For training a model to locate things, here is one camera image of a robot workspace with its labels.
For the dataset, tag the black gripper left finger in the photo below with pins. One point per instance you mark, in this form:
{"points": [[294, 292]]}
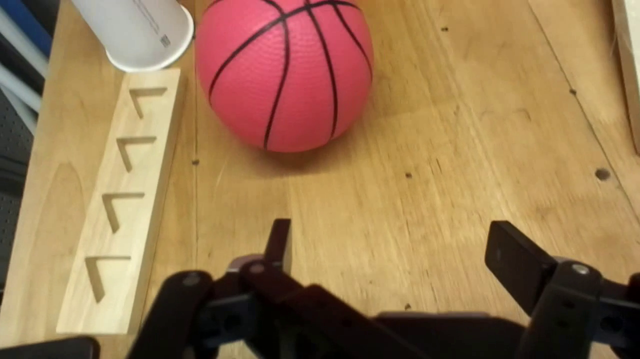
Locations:
{"points": [[220, 312]]}

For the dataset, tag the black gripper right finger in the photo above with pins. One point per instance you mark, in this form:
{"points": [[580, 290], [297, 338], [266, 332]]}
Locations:
{"points": [[566, 306]]}

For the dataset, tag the pink basketball-pattern ball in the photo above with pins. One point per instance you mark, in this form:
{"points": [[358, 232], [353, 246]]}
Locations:
{"points": [[287, 72]]}

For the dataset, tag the wooden block with notches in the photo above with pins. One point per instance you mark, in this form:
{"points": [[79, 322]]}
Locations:
{"points": [[143, 220]]}

